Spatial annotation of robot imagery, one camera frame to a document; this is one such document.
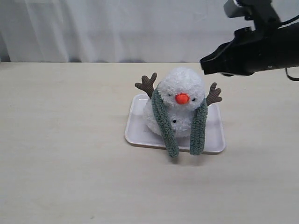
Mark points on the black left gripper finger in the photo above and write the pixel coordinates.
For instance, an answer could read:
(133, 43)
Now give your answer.
(219, 61)

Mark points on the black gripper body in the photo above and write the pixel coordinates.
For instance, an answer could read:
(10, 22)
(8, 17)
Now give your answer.
(249, 52)

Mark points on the green knitted scarf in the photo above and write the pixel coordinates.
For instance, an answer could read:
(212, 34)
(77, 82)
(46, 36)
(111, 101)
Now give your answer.
(163, 126)

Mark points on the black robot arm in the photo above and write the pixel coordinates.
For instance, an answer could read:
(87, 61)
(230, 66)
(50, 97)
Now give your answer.
(289, 43)

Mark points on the white plush snowman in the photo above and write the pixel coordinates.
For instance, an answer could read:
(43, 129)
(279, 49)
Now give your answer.
(179, 79)

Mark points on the white rectangular tray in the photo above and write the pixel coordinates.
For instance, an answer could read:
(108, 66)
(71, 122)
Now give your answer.
(138, 134)

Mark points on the white backdrop curtain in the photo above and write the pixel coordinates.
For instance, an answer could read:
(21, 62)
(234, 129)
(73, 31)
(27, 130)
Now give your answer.
(113, 31)

